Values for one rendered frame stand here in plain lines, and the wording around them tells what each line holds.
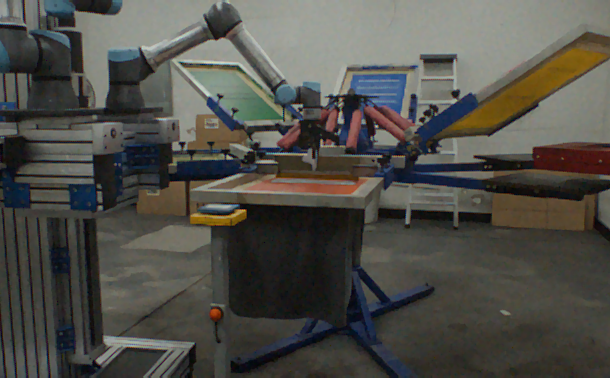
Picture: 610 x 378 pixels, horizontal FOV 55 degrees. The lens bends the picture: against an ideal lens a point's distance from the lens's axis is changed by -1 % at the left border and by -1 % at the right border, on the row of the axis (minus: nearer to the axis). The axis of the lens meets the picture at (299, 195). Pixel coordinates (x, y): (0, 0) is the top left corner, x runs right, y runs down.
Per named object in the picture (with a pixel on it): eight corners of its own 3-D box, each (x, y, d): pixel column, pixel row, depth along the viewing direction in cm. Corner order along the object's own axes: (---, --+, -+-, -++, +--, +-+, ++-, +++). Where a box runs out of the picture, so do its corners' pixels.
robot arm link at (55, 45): (80, 76, 183) (77, 31, 181) (40, 75, 172) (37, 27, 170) (57, 77, 190) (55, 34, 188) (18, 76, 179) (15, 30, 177)
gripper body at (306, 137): (302, 147, 251) (302, 118, 249) (322, 147, 249) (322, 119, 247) (297, 149, 244) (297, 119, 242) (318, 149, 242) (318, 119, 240)
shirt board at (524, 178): (622, 199, 251) (624, 180, 250) (589, 212, 223) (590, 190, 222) (373, 173, 344) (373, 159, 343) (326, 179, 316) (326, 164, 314)
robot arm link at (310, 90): (300, 81, 246) (321, 81, 246) (300, 108, 248) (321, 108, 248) (300, 80, 238) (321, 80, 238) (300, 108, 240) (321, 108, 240)
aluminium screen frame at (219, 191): (365, 208, 183) (365, 196, 182) (190, 201, 198) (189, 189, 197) (391, 177, 258) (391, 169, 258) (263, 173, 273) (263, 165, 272)
